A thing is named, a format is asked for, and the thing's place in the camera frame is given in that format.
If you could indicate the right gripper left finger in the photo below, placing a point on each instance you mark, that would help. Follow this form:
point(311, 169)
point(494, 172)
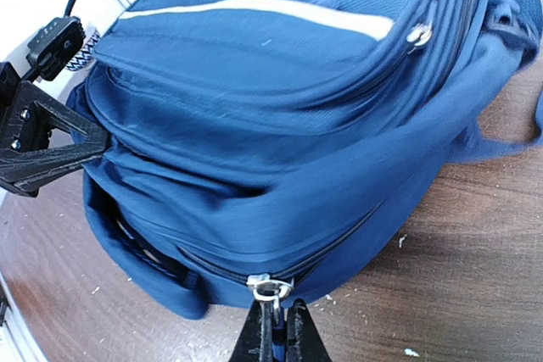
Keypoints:
point(254, 343)

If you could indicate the front aluminium rail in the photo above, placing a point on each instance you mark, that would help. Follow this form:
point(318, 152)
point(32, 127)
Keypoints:
point(17, 341)

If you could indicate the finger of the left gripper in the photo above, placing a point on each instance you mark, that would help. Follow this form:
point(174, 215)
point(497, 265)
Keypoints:
point(74, 141)

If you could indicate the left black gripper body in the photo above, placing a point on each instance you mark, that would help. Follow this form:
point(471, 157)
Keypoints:
point(24, 123)

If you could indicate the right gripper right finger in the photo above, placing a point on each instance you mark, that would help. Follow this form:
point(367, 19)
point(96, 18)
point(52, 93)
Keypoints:
point(304, 343)

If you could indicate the navy blue backpack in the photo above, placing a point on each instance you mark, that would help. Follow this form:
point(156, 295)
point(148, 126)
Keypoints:
point(278, 145)

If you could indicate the white patterned bowl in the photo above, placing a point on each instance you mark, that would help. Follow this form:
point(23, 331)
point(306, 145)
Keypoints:
point(83, 57)

